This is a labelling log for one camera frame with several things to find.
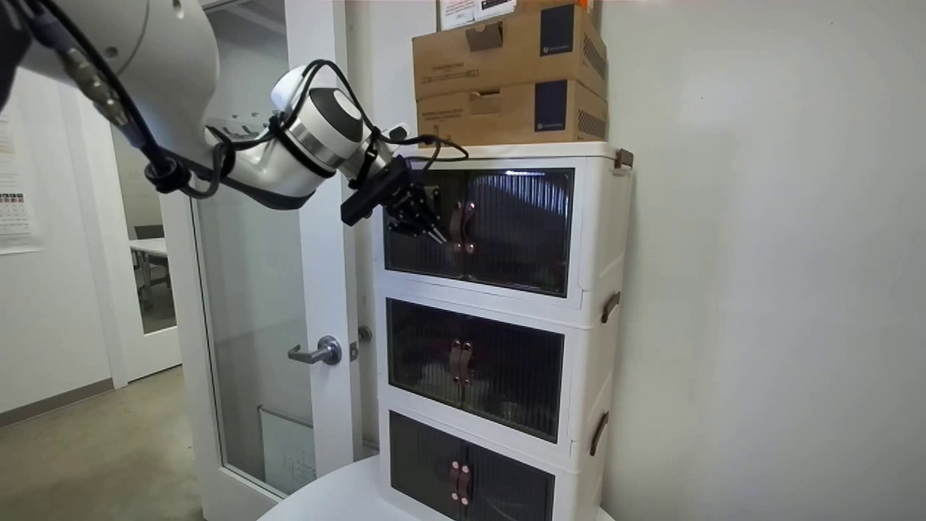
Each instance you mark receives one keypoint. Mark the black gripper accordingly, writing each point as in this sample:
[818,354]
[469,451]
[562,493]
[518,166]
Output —
[394,190]

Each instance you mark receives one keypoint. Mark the cabinet door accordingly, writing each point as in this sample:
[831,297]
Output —
[521,231]
[421,240]

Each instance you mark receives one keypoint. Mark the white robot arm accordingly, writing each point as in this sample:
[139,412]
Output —
[152,70]

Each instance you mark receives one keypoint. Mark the white stacked storage cabinet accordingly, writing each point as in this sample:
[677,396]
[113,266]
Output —
[586,313]

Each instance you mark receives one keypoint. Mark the white glass door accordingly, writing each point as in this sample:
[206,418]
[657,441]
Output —
[252,283]

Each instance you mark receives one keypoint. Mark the middle cabinet doors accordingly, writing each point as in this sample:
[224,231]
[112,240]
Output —
[491,370]

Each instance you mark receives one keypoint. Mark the cabinet doors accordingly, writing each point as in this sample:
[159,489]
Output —
[460,478]
[491,370]

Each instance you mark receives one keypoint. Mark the bottom cabinet doors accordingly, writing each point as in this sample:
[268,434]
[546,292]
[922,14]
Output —
[460,478]

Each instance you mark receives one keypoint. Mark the lower cardboard box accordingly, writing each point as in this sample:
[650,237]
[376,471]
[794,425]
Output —
[515,115]

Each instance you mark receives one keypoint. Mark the cardboard box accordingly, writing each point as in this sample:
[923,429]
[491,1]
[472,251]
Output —
[515,115]
[537,46]

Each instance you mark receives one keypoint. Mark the upper cardboard box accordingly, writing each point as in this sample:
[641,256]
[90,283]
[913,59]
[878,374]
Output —
[537,46]

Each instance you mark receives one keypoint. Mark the round white table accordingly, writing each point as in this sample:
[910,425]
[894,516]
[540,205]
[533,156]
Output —
[349,493]

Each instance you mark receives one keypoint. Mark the silver door handle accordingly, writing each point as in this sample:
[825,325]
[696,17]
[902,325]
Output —
[329,351]

